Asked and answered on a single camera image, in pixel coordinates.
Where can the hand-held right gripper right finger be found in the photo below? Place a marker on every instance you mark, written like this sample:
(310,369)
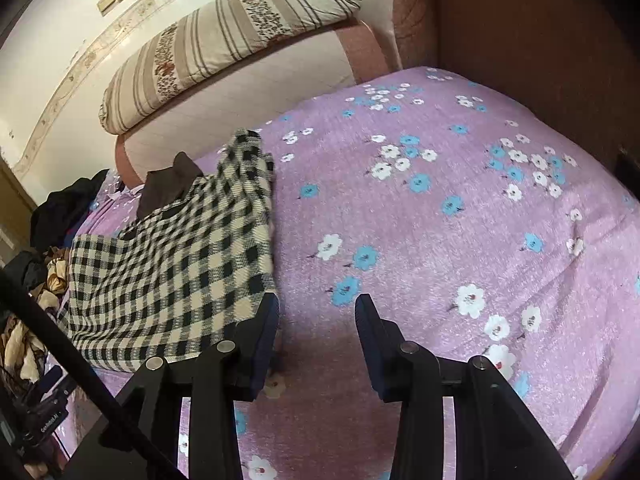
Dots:
(374,345)

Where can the wooden door frame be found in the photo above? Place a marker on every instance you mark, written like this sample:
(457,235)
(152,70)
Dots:
(15,210)

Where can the brown cream sofa armrest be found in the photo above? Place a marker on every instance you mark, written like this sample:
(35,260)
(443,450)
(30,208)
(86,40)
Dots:
(405,5)

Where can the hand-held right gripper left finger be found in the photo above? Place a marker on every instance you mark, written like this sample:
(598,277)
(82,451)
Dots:
(264,342)

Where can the purple floral bed sheet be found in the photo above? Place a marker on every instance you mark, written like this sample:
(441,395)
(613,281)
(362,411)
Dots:
(425,260)

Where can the black beige checked coat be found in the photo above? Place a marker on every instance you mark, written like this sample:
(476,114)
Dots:
(165,280)

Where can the black garment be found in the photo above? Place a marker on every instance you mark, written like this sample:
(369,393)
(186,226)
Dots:
(65,205)

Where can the brown wooden side panel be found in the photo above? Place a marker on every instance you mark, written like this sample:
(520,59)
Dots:
(540,40)

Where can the striped floral pillow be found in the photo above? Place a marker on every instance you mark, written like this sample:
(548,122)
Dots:
(220,45)

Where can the dark grey garment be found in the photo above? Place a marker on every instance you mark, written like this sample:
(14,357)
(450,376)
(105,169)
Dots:
(27,270)

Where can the pink cream padded headboard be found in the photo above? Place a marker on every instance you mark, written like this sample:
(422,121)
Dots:
(240,105)

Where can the pile of dark clothes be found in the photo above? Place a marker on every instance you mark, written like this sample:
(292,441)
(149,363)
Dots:
(22,355)

